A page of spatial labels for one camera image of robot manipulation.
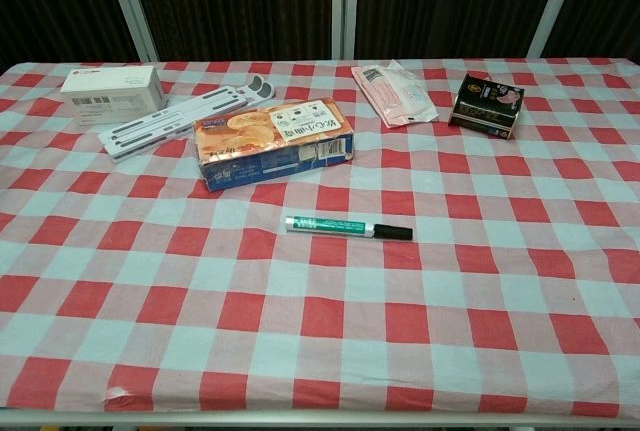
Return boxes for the green marker pen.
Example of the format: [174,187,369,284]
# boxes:
[284,215,377,240]

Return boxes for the black marker cap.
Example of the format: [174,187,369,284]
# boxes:
[372,223,414,242]

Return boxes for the orange biscuit box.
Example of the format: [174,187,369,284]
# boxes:
[193,96,357,193]

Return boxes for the red white checkered tablecloth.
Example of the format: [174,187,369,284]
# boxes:
[0,57,640,420]

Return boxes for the pink plastic packet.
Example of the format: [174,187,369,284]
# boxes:
[351,59,440,129]

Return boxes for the white folding laptop stand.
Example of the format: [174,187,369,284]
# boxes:
[97,74,277,164]

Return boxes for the black snack box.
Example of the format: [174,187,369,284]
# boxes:
[447,72,526,141]

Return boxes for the white cardboard box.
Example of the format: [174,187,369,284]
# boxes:
[60,65,165,127]

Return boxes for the white partition post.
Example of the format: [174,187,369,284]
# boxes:
[99,0,161,63]
[527,0,584,59]
[329,0,359,60]

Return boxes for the metal table edge rail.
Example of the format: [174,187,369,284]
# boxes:
[0,405,640,431]

